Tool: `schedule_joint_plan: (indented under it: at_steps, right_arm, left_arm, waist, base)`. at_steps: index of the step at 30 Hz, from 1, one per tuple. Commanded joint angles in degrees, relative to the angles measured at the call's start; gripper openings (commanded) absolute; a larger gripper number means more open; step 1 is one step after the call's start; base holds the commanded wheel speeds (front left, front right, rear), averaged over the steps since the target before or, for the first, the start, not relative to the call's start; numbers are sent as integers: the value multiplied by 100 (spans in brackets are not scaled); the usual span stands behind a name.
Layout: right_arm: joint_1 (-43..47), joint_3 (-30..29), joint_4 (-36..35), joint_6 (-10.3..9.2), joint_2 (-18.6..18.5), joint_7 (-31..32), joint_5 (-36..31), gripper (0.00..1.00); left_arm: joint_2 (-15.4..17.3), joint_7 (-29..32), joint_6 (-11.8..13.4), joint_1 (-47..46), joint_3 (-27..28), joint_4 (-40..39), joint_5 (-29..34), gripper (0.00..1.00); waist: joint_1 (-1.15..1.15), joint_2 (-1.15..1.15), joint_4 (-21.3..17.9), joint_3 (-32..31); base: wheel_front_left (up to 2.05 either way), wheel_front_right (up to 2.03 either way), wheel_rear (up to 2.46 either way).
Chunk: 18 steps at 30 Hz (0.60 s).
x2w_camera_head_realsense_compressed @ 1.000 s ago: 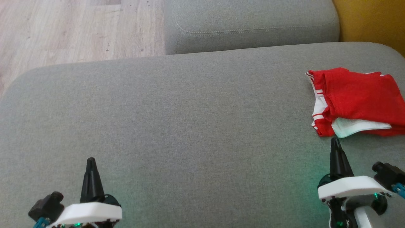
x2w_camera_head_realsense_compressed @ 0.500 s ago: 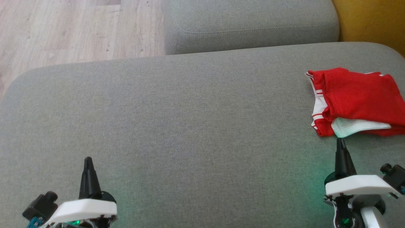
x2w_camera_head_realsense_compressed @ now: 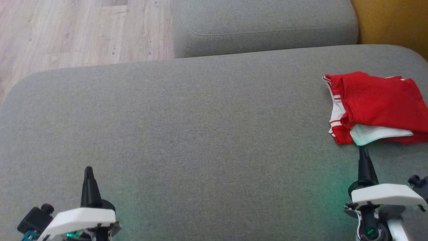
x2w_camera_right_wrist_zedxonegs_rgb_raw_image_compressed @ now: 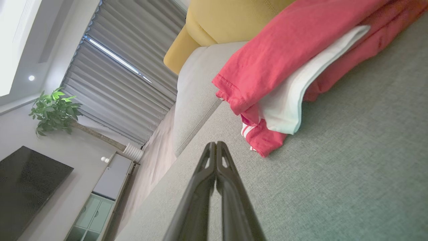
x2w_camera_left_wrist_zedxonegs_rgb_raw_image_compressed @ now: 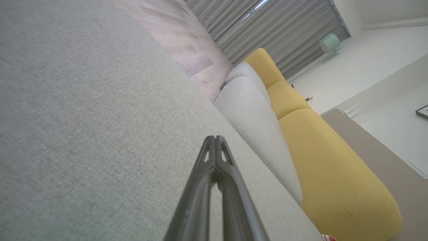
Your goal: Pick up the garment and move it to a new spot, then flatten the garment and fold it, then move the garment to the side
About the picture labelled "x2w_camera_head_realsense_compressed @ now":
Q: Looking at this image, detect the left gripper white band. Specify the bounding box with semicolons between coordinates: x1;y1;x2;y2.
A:
38;166;117;236

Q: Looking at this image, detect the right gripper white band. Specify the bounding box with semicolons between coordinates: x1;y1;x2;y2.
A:
348;146;428;207

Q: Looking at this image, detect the red basketball jersey white trim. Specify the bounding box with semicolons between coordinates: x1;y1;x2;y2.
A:
340;71;428;146

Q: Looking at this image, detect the yellow sofa back cushion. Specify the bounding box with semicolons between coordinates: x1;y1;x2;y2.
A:
351;0;428;61

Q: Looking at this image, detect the grey sofa seat cushion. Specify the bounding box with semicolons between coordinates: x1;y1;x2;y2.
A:
172;0;359;59

